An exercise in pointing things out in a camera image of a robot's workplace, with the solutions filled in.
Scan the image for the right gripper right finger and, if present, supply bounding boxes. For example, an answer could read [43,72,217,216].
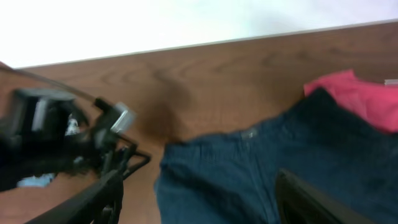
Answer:
[275,169,374,224]

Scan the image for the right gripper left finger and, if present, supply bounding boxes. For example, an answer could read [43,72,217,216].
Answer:
[27,170,124,224]

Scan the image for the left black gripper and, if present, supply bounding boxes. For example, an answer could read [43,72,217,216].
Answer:
[65,118,152,180]

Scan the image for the dark navy blue shorts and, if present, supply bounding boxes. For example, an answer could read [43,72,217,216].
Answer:
[155,89,397,223]

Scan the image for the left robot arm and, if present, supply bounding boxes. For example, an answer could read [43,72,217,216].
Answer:
[1,88,151,191]

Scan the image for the folded light blue denim shorts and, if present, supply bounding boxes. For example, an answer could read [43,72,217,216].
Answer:
[17,173,56,188]

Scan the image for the red orange t-shirt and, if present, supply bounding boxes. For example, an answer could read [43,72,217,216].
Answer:
[303,70,397,133]

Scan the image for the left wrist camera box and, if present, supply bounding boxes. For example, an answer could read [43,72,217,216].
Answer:
[94,98,136,136]

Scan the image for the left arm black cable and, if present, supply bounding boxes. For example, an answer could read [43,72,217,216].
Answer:
[0,65,100,103]

